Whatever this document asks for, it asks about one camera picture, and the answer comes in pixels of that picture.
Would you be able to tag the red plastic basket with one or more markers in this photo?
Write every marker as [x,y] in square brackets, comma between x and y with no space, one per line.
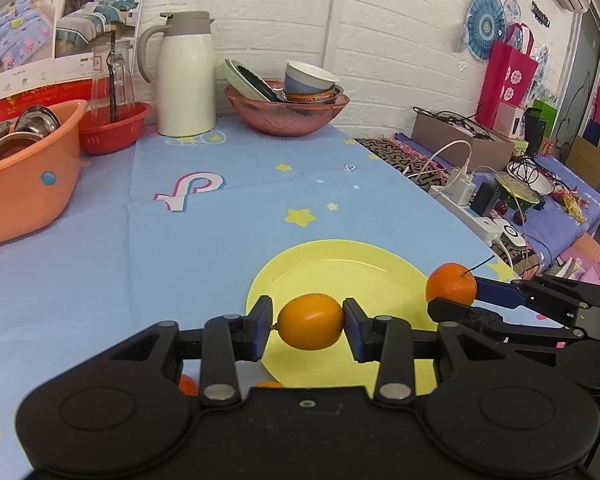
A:
[98,138]

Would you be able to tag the blue round wall fan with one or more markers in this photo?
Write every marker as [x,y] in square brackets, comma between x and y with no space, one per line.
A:
[485,23]

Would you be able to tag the clear glass cup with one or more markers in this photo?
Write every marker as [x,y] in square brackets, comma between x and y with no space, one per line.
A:
[112,96]

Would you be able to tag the orange plastic basin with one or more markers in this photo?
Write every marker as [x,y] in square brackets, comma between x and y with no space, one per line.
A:
[37,182]

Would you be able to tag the brown cardboard box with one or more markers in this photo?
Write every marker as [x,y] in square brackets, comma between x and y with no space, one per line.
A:
[433,134]

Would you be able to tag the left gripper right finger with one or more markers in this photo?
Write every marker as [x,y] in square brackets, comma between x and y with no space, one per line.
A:
[491,404]

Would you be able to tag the pink glass bowl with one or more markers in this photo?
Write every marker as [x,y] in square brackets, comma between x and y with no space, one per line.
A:
[285,118]

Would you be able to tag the orange tangerine with stem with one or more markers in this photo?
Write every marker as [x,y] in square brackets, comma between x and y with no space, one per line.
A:
[454,282]

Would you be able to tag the white thermos jug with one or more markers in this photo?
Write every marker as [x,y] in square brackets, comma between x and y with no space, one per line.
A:
[178,58]

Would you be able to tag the bedding poster on wall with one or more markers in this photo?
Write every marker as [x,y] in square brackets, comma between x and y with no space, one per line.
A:
[47,46]

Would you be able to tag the magenta gift bag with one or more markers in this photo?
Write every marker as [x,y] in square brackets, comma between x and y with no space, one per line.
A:
[508,76]

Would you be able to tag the white power strip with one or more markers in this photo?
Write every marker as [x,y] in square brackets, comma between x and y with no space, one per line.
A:
[488,229]

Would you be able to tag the steel bowls in basin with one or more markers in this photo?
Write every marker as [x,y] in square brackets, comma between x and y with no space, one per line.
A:
[32,125]

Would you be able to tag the yellow plastic plate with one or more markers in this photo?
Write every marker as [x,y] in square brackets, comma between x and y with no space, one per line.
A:
[381,282]

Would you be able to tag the blue star tablecloth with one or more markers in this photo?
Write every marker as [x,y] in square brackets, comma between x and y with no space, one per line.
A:
[177,230]

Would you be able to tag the stacked blue white bowls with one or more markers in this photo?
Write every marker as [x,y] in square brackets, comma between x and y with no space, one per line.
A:
[309,84]

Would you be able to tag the small oval orange kumquat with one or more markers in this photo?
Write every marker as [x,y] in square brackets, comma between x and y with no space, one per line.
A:
[310,322]

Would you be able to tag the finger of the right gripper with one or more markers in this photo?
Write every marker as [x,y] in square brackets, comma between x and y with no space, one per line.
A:
[492,325]
[540,290]

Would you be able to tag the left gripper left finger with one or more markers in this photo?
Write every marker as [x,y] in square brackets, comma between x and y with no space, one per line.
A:
[125,404]

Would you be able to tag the small orange tangerine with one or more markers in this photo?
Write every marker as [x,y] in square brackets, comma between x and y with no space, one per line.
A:
[188,386]

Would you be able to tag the white plate in bowl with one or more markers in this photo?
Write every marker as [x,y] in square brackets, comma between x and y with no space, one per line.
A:
[247,83]

